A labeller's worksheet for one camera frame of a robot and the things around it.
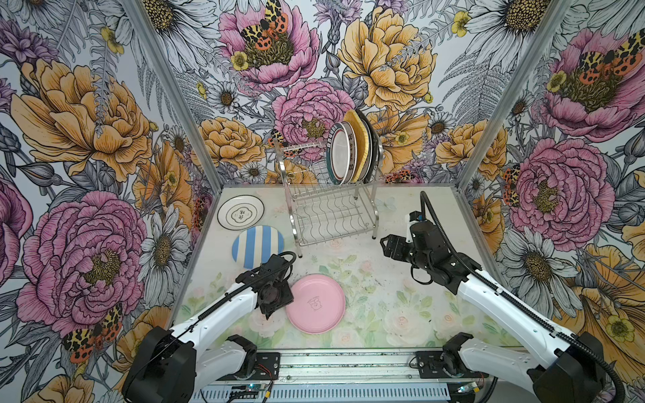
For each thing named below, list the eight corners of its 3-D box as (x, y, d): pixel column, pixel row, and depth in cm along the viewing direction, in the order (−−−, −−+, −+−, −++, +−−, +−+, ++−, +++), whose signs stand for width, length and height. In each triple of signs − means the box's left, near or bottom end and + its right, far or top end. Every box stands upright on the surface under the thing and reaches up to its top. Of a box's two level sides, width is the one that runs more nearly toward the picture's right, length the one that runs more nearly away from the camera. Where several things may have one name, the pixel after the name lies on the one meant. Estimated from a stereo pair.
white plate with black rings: (213, 230, 109) (211, 227, 107) (225, 198, 120) (223, 195, 119) (259, 230, 109) (258, 227, 107) (266, 198, 121) (265, 195, 119)
